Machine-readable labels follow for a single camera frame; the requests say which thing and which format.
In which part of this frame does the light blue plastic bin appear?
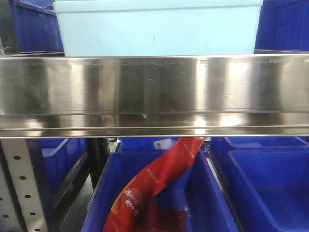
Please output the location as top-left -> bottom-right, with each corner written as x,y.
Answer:
53,0 -> 263,57

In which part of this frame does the black perforated shelf upright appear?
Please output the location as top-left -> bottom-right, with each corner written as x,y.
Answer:
87,138 -> 109,189

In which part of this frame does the stainless steel shelf front beam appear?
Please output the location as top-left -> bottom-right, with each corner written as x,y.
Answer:
0,53 -> 309,138

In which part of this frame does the dark blue bin left shelf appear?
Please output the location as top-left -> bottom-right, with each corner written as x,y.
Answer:
40,138 -> 87,193

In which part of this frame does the dark blue bin shelf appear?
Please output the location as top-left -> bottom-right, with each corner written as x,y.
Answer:
40,138 -> 87,193
9,0 -> 63,52

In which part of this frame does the dark blue bin upper shelf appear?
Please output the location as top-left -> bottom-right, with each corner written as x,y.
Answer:
9,0 -> 63,52

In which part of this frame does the perforated steel shelf upright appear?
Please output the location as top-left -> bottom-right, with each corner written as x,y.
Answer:
0,139 -> 49,232

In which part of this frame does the dark blue bin rear centre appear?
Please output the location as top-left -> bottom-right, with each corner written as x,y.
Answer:
117,136 -> 208,155

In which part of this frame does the dark blue bin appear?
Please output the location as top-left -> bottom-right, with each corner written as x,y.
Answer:
82,150 -> 238,232
255,0 -> 309,51
210,136 -> 309,166
117,136 -> 208,155
226,151 -> 309,232

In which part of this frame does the dark blue bin rear right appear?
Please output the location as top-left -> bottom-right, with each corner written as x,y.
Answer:
210,136 -> 309,166

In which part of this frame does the dark blue bin lower centre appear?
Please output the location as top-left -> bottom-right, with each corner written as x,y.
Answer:
82,150 -> 238,232

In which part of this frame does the red snack packaging strip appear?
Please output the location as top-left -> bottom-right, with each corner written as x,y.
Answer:
102,137 -> 206,232

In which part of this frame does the dark blue bin lower right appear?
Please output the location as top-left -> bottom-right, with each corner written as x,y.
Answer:
226,151 -> 309,232

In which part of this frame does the dark blue bin upper right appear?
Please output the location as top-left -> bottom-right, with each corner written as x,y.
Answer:
255,0 -> 309,51

